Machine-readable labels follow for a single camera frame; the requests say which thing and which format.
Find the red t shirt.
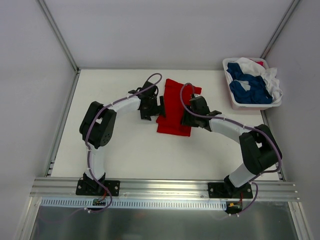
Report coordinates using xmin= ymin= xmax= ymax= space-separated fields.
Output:
xmin=156 ymin=78 xmax=192 ymax=137

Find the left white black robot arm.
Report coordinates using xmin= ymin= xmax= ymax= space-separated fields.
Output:
xmin=79 ymin=85 xmax=166 ymax=195

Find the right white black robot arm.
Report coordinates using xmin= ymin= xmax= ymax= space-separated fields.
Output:
xmin=181 ymin=94 xmax=283 ymax=198

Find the white laundry basket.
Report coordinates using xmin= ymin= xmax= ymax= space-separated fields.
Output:
xmin=222 ymin=57 xmax=283 ymax=111

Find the blue t shirt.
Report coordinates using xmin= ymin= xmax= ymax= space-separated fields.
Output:
xmin=226 ymin=62 xmax=273 ymax=105

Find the white t shirt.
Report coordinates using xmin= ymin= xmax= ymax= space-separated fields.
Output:
xmin=235 ymin=58 xmax=283 ymax=102

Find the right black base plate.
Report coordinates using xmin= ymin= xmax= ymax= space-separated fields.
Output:
xmin=207 ymin=182 xmax=253 ymax=199

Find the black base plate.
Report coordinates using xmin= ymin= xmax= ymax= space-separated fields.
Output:
xmin=207 ymin=182 xmax=253 ymax=199
xmin=75 ymin=179 xmax=121 ymax=197

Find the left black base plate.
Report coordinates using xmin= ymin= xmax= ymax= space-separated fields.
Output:
xmin=75 ymin=179 xmax=121 ymax=197

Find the aluminium mounting rail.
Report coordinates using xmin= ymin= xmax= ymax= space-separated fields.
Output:
xmin=30 ymin=177 xmax=301 ymax=202

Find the white slotted cable duct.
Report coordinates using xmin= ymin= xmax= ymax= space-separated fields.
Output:
xmin=40 ymin=197 xmax=227 ymax=211

